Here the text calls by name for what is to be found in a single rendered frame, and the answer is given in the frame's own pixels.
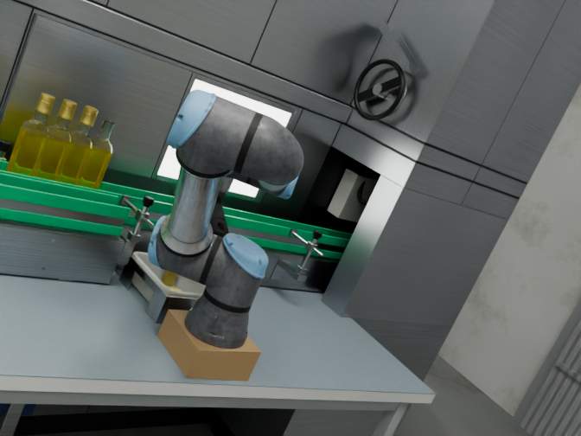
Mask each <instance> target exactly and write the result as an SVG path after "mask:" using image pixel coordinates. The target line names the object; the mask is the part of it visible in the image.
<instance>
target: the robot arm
mask: <svg viewBox="0 0 581 436"><path fill-rule="evenodd" d="M167 145H169V146H171V148H172V149H176V159H177V162H178V163H179V164H180V165H181V167H180V171H179V176H178V180H177V185H176V192H175V196H174V201H173V205H172V209H171V214H169V215H165V216H162V217H161V218H160V219H159V220H158V222H157V223H156V225H155V227H154V229H153V232H152V235H151V237H150V244H149V248H148V258H149V261H150V262H151V263H152V264H153V265H155V266H159V267H160V268H161V269H163V270H167V271H170V272H173V273H176V274H178V275H181V276H183V277H185V278H187V279H192V280H193V281H196V282H198V283H201V284H203V285H205V286H206V287H205V290H204V292H203V294H202V295H201V297H200V298H199V299H198V300H197V301H196V303H195V305H194V306H193V307H192V308H191V309H190V310H189V311H188V314H187V316H186V318H185V321H184V324H185V327H186V329H187V330H188V332H189V333H190V334H192V335H193V336H194V337H196V338H197V339H199V340H201V341H202V342H204V343H207V344H209V345H212V346H214V347H218V348H222V349H237V348H240V347H241V346H243V345H244V343H245V341H246V338H247V334H248V329H247V326H248V319H249V311H250V309H251V307H252V303H253V300H254V299H255V297H256V294H257V292H258V289H259V286H260V284H261V281H262V279H263V278H264V277H265V270H266V268H267V266H268V257H267V254H266V253H265V251H264V250H263V249H262V248H261V247H260V246H259V245H257V244H256V243H255V242H253V241H252V240H249V239H247V238H246V237H244V236H242V235H239V234H232V233H229V231H228V227H227V221H226V217H225V214H224V210H223V207H222V203H221V198H225V196H226V194H227V191H229V190H230V187H231V185H232V183H233V179H235V180H237V181H240V182H242V183H245V184H248V185H251V186H253V187H255V188H257V189H261V190H263V191H265V192H268V193H270V194H273V195H274V196H276V197H282V198H284V199H289V198H290V197H291V194H292V192H293V190H294V188H295V186H296V183H297V179H298V177H299V173H300V172H301V170H302V167H303V150H302V148H301V145H300V144H299V143H298V141H297V140H296V139H295V137H294V136H293V135H292V134H291V132H290V131H289V130H288V129H287V128H285V127H284V126H283V125H282V124H280V123H279V122H277V120H275V119H273V118H271V117H269V116H267V115H264V114H262V113H259V112H255V111H254V110H251V109H249V108H246V107H244V106H241V105H238V104H236V103H233V102H232V101H229V100H227V99H223V98H221V97H219V96H216V94H215V93H208V92H205V91H202V90H200V89H195V90H193V91H192V92H190V93H189V95H188V97H187V98H186V99H185V101H184V103H183V104H182V107H181V109H180V111H179V113H178V114H177V116H176V119H175V121H174V124H173V125H172V127H171V129H170V132H169V135H168V137H167Z"/></svg>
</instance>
